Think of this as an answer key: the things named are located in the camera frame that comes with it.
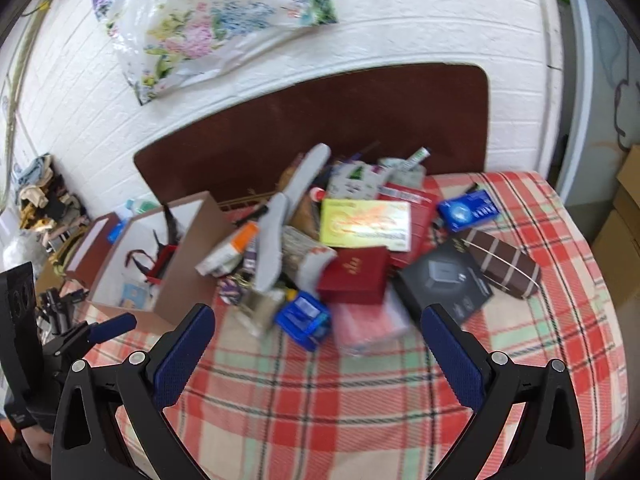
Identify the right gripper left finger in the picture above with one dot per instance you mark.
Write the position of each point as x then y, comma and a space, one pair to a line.
87, 441

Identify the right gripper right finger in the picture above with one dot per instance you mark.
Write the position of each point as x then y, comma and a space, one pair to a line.
548, 443

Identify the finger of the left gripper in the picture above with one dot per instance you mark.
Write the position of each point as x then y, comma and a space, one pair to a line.
111, 328

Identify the black charger box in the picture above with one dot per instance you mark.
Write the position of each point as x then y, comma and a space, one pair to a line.
446, 275

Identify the dark red gift box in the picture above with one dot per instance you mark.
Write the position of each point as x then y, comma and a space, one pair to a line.
355, 276

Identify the person left hand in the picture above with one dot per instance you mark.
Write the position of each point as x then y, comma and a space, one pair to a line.
39, 443

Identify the open cardboard box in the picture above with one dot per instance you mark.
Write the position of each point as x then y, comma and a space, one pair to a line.
150, 270

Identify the pile of shoes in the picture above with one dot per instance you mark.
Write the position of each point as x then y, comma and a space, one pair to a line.
50, 210

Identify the orange white medicine box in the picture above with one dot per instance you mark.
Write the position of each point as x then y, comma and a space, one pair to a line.
226, 256

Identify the red plaid bed sheet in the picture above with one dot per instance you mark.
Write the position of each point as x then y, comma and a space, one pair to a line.
268, 409

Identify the brown striped glasses case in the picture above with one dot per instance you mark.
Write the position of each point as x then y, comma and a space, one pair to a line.
504, 266

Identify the small blue box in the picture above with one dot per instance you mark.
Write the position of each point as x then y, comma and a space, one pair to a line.
306, 320

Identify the white orange cloth bag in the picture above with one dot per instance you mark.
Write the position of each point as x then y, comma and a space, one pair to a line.
304, 259

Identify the pink plastic packet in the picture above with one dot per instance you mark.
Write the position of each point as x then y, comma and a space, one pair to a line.
359, 328

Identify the blue medicine box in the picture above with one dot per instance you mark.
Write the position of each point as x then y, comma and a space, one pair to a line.
467, 211

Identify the large red box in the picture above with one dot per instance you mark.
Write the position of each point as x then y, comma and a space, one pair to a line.
422, 212

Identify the yellow green medicine box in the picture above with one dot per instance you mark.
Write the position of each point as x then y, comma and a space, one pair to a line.
366, 223

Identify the white patterned pouch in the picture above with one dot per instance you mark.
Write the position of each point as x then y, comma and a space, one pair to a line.
356, 181

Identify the green patterned tissue pack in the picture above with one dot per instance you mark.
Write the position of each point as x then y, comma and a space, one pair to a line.
403, 175

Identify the green white tube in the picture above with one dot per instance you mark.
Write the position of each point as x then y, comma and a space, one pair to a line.
417, 157

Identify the floral plastic bag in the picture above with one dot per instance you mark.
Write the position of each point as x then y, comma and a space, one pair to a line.
165, 45

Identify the dark brown headboard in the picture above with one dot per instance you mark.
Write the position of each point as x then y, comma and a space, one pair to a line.
388, 111

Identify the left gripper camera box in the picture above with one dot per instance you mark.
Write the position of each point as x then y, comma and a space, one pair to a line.
21, 349

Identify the grey door frame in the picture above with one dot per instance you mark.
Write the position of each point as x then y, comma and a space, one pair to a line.
600, 122

